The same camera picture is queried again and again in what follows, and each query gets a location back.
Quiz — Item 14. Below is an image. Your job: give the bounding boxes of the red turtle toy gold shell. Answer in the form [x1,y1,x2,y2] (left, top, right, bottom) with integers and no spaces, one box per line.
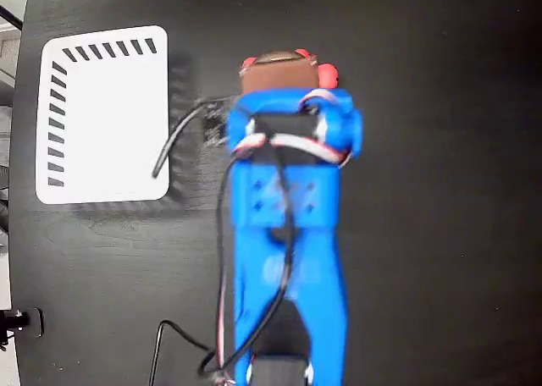
[239,48,340,90]

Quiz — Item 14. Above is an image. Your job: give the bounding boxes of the black table clamp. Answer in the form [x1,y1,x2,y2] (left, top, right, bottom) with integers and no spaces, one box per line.
[0,306,45,340]

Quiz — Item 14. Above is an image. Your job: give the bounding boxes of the red white black servo wires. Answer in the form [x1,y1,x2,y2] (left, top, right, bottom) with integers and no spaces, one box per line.
[213,88,355,386]

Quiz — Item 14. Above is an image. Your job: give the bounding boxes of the white plastic basket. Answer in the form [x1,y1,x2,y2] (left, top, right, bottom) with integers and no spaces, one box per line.
[35,25,171,205]

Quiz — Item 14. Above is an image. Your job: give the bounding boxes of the black metal rod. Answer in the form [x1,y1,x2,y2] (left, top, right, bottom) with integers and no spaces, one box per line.
[0,3,24,30]

